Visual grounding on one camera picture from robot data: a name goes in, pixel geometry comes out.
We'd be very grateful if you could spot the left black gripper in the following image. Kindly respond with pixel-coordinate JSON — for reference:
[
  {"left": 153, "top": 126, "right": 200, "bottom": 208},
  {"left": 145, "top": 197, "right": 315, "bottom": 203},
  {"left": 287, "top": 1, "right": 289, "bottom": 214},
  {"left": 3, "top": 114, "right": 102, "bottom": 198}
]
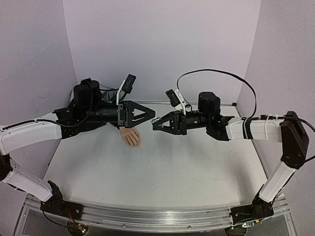
[{"left": 84, "top": 100, "right": 157, "bottom": 127}]

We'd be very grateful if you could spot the clear nail polish bottle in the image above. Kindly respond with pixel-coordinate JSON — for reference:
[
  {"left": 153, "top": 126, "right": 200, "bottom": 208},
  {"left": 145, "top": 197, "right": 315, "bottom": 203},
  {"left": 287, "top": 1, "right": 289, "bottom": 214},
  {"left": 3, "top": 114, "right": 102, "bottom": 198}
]
[{"left": 151, "top": 117, "right": 161, "bottom": 124}]

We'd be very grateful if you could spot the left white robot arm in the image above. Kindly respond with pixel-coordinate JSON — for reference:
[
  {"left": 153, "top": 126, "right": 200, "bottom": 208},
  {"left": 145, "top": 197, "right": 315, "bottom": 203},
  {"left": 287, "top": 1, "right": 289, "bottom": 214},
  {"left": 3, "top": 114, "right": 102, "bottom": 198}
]
[{"left": 0, "top": 78, "right": 156, "bottom": 215}]

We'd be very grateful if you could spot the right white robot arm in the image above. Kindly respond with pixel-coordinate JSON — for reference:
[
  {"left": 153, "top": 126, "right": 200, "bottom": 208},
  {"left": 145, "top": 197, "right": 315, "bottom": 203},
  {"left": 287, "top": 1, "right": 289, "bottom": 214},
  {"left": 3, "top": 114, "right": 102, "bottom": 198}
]
[{"left": 152, "top": 89, "right": 309, "bottom": 203}]

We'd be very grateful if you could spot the mannequin hand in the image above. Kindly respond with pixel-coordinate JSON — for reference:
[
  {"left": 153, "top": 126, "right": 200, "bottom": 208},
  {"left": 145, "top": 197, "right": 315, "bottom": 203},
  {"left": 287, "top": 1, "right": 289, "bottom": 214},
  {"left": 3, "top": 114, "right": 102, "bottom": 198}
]
[{"left": 120, "top": 127, "right": 141, "bottom": 147}]

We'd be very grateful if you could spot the grey and black jacket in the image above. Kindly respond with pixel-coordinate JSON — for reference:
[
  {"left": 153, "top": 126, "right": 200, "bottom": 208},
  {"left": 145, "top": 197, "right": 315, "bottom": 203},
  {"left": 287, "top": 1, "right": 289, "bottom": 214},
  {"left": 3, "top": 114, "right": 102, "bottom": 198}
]
[{"left": 81, "top": 85, "right": 118, "bottom": 132}]

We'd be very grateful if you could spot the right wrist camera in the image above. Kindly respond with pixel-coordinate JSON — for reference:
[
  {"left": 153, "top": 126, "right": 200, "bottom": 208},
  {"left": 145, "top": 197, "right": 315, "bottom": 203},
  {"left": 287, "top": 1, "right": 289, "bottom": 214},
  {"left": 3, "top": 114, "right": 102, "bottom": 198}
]
[{"left": 165, "top": 89, "right": 188, "bottom": 116}]

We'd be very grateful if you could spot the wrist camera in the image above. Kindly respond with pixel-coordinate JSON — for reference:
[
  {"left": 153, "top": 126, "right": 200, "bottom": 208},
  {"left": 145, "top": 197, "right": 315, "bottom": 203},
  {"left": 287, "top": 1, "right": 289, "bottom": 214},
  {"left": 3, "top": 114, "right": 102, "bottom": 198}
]
[
  {"left": 165, "top": 89, "right": 188, "bottom": 116},
  {"left": 116, "top": 74, "right": 136, "bottom": 105}
]

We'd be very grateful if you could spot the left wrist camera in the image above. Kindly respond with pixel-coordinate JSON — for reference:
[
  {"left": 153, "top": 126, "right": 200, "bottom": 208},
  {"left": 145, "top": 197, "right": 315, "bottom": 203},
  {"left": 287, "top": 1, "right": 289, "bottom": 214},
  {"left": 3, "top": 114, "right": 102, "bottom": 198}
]
[{"left": 116, "top": 74, "right": 136, "bottom": 105}]

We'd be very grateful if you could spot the black camera cable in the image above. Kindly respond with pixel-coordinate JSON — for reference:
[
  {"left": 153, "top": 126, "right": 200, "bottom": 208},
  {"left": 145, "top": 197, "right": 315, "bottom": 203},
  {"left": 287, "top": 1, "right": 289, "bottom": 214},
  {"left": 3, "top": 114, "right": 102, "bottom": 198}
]
[{"left": 177, "top": 69, "right": 315, "bottom": 163}]

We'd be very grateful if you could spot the aluminium front rail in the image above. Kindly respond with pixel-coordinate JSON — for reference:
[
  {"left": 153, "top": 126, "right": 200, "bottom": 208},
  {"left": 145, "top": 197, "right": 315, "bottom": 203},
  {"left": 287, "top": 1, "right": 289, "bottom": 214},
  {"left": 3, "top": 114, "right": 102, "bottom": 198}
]
[{"left": 75, "top": 204, "right": 232, "bottom": 233}]

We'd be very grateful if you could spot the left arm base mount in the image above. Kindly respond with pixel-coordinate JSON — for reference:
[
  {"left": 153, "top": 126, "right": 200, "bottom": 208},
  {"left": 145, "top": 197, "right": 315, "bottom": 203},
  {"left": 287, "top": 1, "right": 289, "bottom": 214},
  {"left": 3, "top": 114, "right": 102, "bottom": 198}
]
[{"left": 40, "top": 180, "right": 84, "bottom": 223}]

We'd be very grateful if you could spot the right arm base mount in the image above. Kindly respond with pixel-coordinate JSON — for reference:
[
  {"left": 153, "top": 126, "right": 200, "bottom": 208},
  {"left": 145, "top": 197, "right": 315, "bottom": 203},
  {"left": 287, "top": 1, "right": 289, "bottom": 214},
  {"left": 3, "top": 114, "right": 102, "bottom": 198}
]
[{"left": 229, "top": 193, "right": 275, "bottom": 226}]

